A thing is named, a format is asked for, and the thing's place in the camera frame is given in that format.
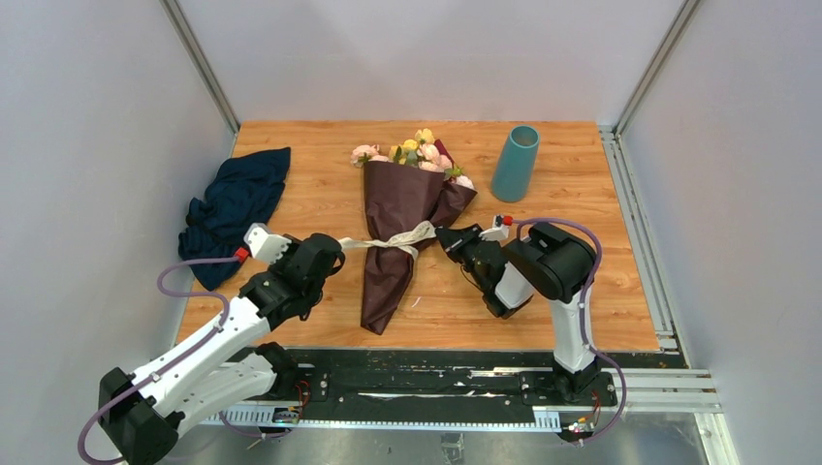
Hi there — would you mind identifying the aluminium corner post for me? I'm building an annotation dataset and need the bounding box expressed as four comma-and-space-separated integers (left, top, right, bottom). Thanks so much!
160, 0, 240, 136
613, 0, 702, 139

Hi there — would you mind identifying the pink yellow flower bunch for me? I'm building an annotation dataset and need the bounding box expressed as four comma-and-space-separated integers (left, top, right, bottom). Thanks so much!
350, 128, 476, 190

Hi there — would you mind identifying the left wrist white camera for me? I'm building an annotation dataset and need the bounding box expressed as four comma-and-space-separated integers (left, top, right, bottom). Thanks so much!
234, 223, 293, 265

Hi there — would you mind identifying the left aluminium corner post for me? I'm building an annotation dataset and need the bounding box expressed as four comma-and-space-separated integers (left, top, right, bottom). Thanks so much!
160, 0, 240, 136

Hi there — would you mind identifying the maroon wrapping paper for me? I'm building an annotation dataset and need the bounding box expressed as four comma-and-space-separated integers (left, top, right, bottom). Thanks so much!
361, 162, 477, 335

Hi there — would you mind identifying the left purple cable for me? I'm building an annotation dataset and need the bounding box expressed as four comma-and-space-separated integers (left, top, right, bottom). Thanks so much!
77, 255, 290, 465

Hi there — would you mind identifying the dark blue crumpled cloth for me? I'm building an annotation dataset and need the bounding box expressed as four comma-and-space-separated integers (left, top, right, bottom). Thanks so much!
177, 147, 292, 261

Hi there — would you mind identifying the aluminium front rail frame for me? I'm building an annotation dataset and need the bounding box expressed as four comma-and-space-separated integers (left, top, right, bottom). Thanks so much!
115, 358, 740, 465

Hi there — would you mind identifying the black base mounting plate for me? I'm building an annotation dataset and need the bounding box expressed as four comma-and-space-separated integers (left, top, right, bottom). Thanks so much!
173, 346, 644, 425

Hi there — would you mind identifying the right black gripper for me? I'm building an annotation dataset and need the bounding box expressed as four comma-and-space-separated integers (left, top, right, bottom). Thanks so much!
435, 223, 491, 293

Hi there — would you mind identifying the teal conical vase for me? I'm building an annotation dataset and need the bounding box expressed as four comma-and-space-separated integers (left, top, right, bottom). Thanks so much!
490, 125, 540, 202

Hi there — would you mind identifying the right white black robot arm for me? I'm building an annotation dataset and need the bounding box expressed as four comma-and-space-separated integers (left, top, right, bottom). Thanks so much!
434, 215, 601, 405

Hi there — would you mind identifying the right aluminium corner post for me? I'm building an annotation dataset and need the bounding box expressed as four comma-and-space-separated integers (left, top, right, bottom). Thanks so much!
613, 0, 702, 139

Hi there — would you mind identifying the cream ribbon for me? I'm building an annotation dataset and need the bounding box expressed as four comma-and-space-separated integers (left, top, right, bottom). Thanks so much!
338, 221, 436, 261

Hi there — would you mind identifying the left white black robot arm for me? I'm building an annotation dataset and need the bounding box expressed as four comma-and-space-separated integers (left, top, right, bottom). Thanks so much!
78, 225, 345, 464

